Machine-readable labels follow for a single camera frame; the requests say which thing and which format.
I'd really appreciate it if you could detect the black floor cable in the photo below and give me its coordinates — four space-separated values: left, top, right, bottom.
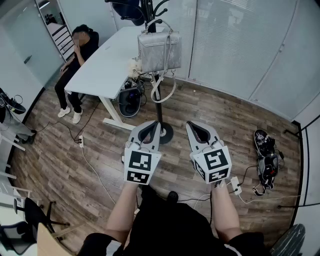
31 101 101 145

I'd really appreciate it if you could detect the black coat rack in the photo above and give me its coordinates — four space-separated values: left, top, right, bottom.
104 0 175 145

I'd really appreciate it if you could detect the black round floor device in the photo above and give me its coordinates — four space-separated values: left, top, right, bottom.
118 86 142 119

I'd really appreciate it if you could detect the person's right forearm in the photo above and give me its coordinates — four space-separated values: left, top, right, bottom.
210 180 244 242

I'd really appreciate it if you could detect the light wooden tabletop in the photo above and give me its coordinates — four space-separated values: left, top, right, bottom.
36 222 74 256

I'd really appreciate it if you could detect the person's black shoe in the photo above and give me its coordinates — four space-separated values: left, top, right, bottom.
166 190 180 204

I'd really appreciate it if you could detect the black equipment harness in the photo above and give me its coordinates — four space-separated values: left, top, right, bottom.
251 128 285 197

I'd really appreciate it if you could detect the person's left forearm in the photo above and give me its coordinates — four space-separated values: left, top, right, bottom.
105 181 140 241

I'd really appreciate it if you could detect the person's black clothing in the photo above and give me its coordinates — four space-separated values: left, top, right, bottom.
76 184 273 256

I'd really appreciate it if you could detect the black metal frame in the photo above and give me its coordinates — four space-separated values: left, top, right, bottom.
276 119 320 227

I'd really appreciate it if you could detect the white office desk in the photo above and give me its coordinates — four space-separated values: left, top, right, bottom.
64 25 166 131

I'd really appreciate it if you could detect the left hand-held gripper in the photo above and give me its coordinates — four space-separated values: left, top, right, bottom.
123 120 163 186

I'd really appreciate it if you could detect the white floor cable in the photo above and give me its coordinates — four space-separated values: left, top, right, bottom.
81 146 117 206

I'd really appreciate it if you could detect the dark striped cushion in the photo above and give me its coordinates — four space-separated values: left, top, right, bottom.
270 223 307 256

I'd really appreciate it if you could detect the black office chair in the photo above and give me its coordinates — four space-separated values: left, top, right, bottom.
0 196 71 256

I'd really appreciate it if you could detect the silver grey handbag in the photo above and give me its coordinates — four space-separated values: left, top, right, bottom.
137 18 183 104

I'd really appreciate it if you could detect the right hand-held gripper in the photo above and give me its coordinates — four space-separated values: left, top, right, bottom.
185 120 233 185

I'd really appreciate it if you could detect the dark hanging bag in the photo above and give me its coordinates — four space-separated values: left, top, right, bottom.
110 0 146 27

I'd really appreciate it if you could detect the white drawer cabinet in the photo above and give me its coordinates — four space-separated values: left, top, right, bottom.
34 0 76 63

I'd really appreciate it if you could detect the white fluffy charm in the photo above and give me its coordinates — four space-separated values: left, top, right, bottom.
127 58 143 79

